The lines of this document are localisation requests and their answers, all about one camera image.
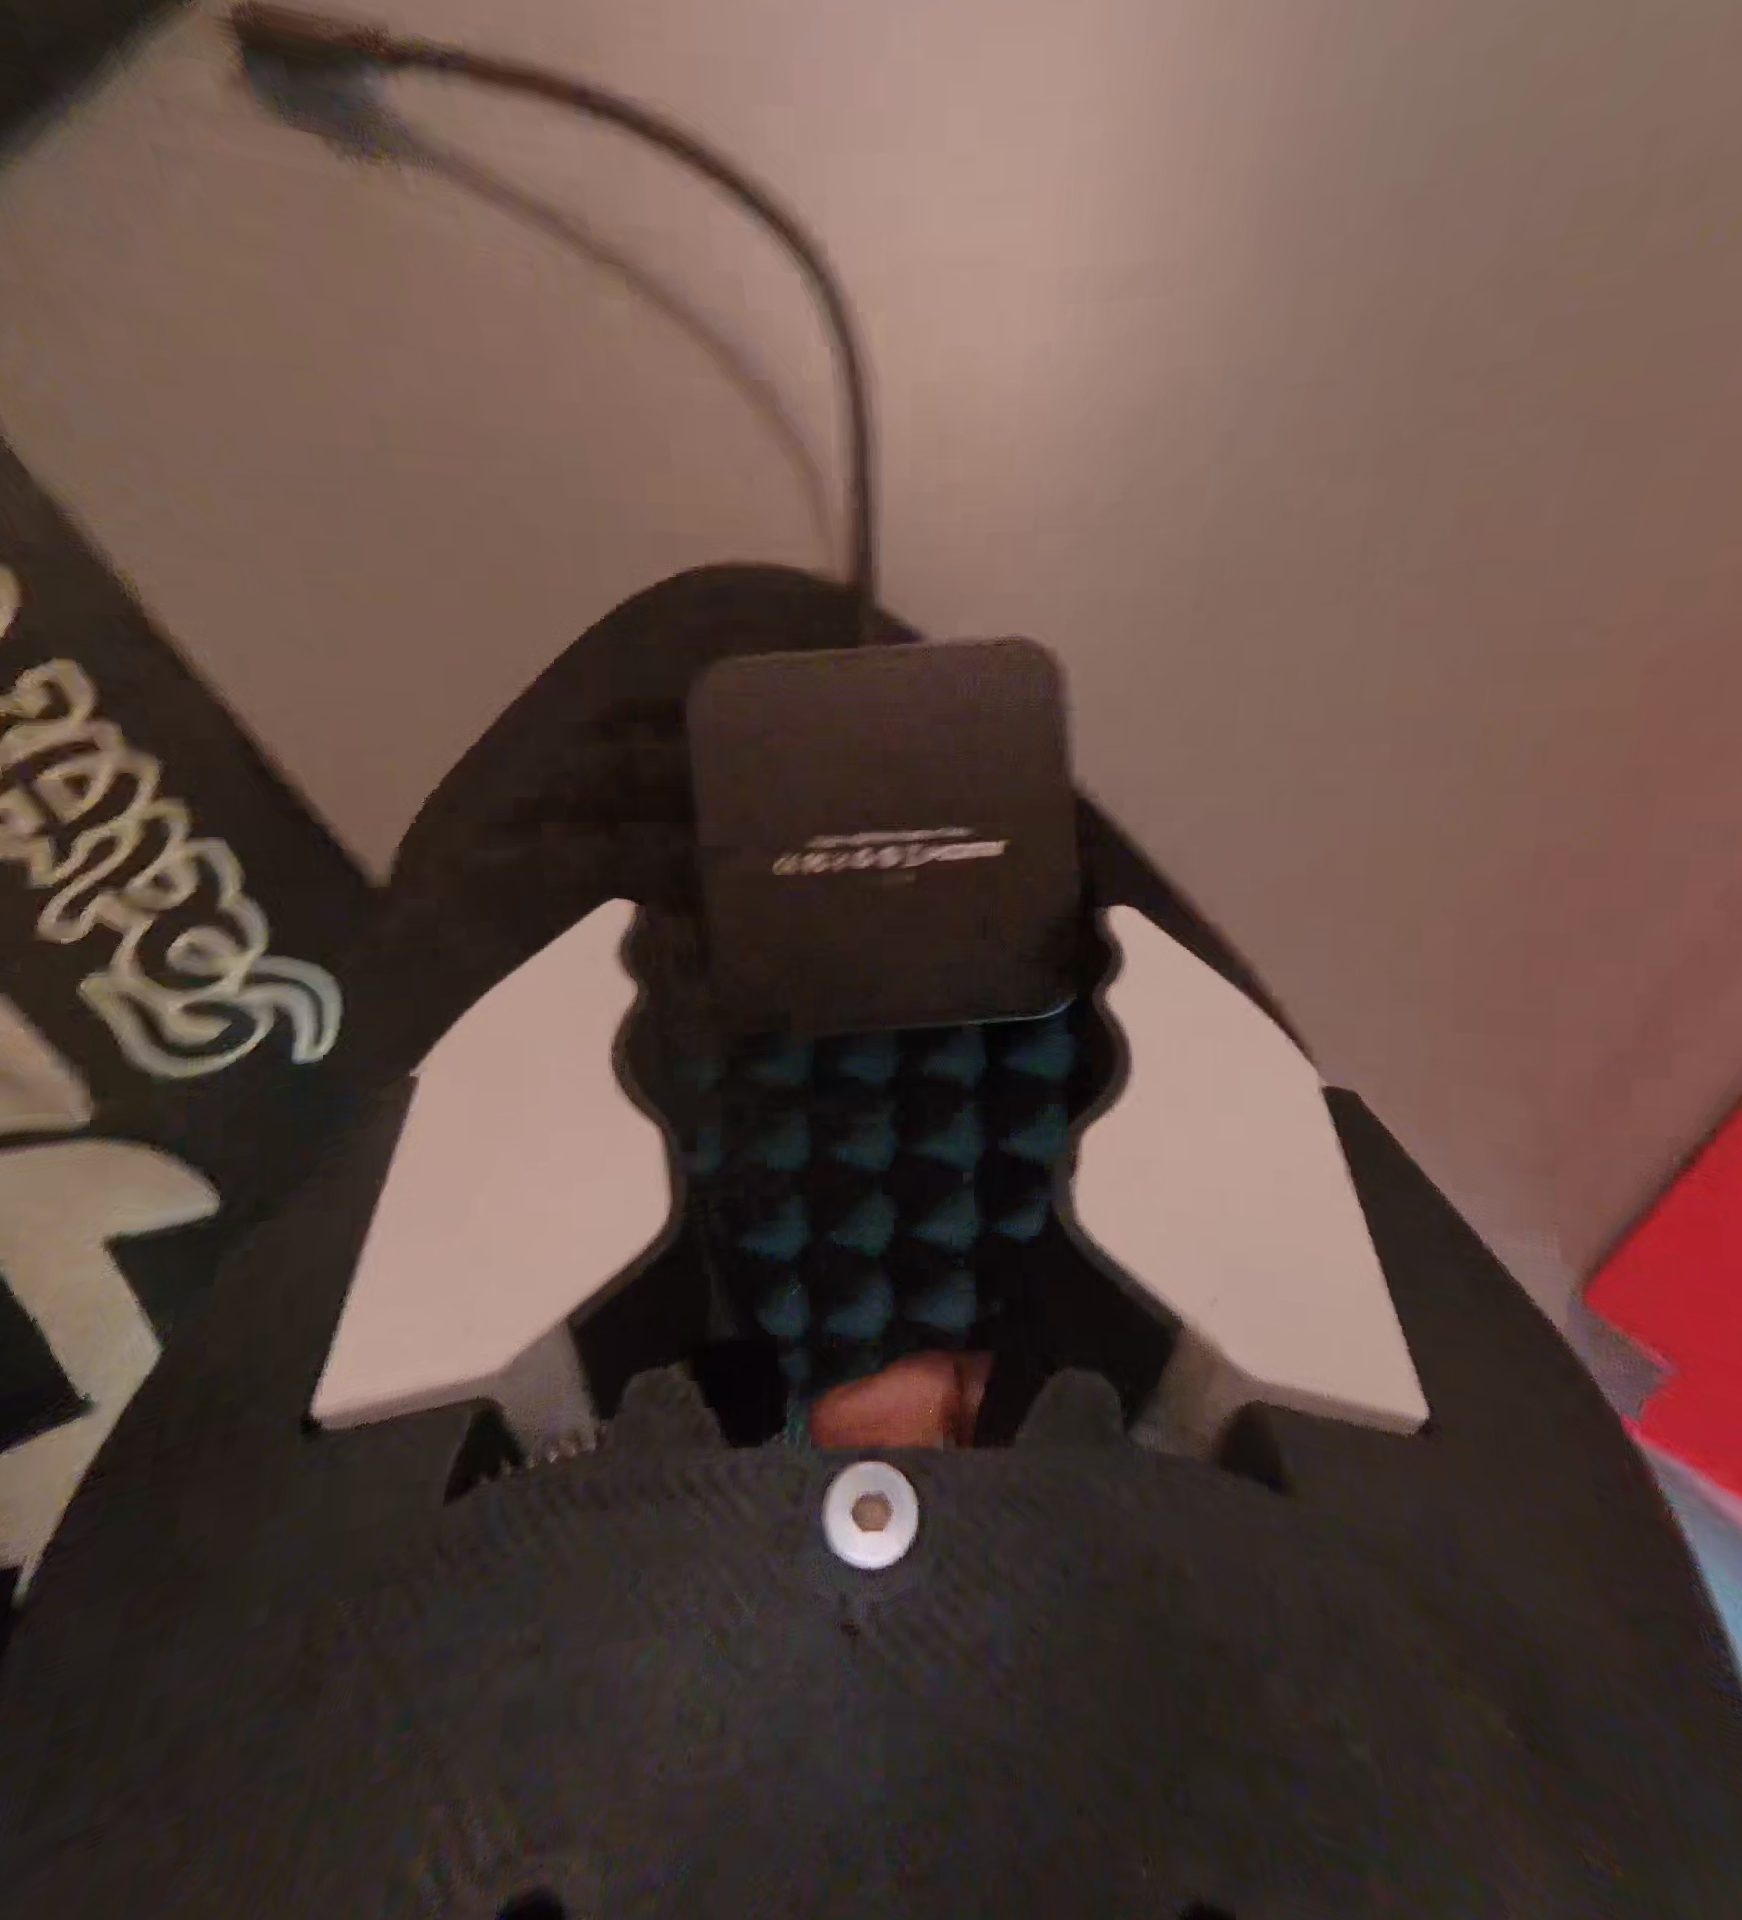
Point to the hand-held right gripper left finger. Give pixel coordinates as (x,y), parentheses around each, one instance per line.
(482,1200)

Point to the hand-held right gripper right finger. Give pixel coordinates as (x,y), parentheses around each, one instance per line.
(1231,1200)

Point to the red plastic bin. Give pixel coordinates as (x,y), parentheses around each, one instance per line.
(1740,1274)

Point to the black and silver square adapter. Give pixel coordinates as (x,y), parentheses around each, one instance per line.
(886,782)

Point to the person's black printed sweatshirt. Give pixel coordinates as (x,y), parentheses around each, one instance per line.
(241,841)

